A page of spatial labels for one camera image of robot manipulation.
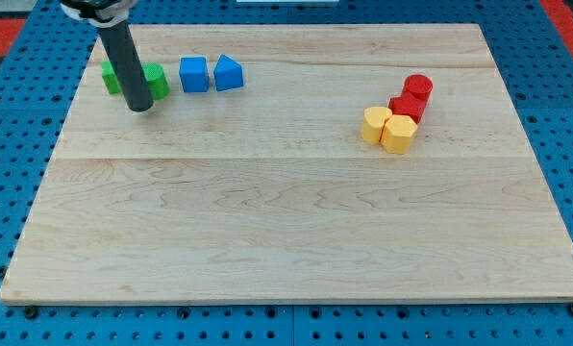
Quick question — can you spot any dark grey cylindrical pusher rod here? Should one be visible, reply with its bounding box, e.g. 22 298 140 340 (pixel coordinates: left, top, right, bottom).
98 20 154 112

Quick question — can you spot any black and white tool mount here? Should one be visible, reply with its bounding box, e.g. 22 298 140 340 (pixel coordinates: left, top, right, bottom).
60 0 137 27

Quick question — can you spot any yellow heart block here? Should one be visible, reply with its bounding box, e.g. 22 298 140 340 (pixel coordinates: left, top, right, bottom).
361 106 393 145

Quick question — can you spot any yellow hexagon block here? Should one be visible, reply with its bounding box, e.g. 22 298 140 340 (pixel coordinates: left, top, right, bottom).
381 114 418 155

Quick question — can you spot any green star block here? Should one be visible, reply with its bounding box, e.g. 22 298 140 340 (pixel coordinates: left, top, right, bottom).
100 61 121 94

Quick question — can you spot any green half-round block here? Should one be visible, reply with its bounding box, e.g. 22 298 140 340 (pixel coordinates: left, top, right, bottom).
142 62 170 100

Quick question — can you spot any blue cube block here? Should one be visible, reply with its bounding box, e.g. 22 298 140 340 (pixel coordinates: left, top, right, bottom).
179 57 210 93

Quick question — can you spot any blue triangle block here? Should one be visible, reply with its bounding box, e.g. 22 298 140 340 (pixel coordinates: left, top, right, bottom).
213 55 244 91

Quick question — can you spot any wooden board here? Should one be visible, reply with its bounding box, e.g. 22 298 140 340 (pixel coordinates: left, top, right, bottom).
0 24 573 306

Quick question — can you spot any red star block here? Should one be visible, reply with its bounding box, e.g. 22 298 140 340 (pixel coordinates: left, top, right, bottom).
388 92 427 124

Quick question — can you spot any red cylinder block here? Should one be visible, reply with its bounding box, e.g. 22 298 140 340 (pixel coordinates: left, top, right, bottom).
402 74 434 102

